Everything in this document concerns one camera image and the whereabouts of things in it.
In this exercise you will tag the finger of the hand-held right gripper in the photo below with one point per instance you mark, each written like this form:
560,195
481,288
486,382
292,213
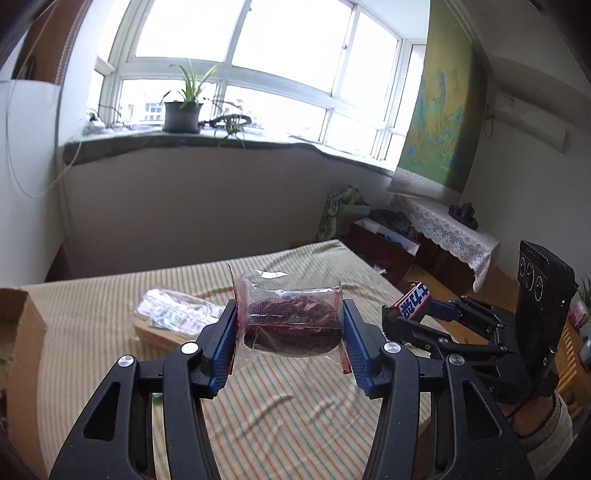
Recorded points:
415,332
452,310

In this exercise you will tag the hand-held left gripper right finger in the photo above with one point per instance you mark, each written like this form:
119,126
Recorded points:
355,355

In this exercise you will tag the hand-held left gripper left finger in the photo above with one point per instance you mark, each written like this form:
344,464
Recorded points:
221,360

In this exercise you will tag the blue red candy bar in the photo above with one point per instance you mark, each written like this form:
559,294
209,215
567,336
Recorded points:
415,300

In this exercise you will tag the dark pastry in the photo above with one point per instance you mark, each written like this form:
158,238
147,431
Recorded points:
286,323

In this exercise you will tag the person's right forearm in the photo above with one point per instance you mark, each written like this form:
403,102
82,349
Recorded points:
549,424

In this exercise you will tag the dark wooden low table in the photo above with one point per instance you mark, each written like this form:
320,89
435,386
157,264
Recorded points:
443,263

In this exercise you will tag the clear bag of packets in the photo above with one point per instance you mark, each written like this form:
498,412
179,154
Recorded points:
171,309

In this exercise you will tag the side table with lace cloth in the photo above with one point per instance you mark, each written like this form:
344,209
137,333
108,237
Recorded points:
443,230

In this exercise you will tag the red box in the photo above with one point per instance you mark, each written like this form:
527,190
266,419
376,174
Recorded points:
383,258

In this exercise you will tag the dark tea set tray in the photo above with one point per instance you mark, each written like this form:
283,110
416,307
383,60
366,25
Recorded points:
464,213

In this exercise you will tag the dark patterned cloth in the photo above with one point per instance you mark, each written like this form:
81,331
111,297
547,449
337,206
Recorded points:
390,220

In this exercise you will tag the green gift bag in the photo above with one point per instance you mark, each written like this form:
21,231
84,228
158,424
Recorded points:
330,217

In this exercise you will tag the cardboard box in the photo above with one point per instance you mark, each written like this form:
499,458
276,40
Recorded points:
23,332

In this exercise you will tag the white air conditioner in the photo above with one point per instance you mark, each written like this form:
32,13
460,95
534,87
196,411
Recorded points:
526,120

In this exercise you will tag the grey window sill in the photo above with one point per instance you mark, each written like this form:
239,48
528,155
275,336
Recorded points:
231,143

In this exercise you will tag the small potted plant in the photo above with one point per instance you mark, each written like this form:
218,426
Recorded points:
231,127

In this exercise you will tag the large potted plant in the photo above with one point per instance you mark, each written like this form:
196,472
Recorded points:
182,117

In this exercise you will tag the small white device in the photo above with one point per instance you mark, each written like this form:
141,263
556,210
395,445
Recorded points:
94,124

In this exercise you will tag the white framed window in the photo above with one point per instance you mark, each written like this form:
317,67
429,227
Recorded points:
277,46

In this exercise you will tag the wall map poster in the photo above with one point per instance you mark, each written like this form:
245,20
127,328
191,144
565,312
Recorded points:
443,115

